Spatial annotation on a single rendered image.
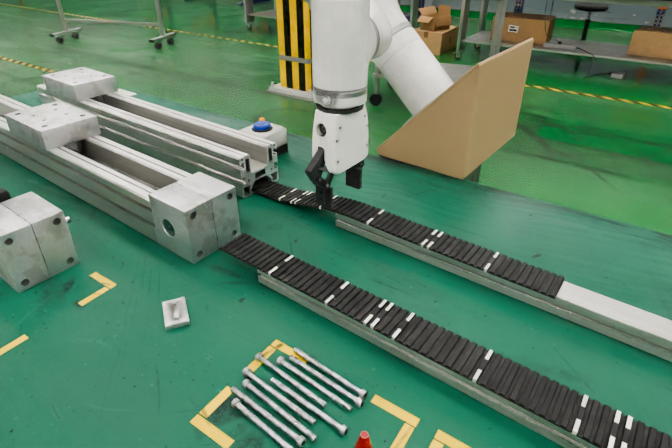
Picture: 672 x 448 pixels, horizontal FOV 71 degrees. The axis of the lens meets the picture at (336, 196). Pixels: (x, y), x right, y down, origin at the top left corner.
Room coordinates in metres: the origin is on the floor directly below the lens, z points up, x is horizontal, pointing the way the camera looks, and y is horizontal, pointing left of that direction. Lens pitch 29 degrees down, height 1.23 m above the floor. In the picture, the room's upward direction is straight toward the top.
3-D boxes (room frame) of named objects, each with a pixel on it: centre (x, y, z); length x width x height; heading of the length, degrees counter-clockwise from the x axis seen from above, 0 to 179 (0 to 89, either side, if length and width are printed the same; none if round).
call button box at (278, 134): (1.00, 0.17, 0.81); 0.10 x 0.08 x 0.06; 143
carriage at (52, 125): (0.92, 0.58, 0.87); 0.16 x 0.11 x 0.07; 53
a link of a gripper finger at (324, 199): (0.67, 0.03, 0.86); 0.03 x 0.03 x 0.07; 53
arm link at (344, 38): (0.72, -0.01, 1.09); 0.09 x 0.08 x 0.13; 147
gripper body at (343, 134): (0.71, -0.01, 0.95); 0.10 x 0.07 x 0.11; 143
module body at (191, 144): (1.07, 0.47, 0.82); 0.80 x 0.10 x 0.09; 53
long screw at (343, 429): (0.33, 0.03, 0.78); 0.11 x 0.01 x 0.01; 52
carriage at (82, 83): (1.22, 0.67, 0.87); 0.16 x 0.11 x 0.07; 53
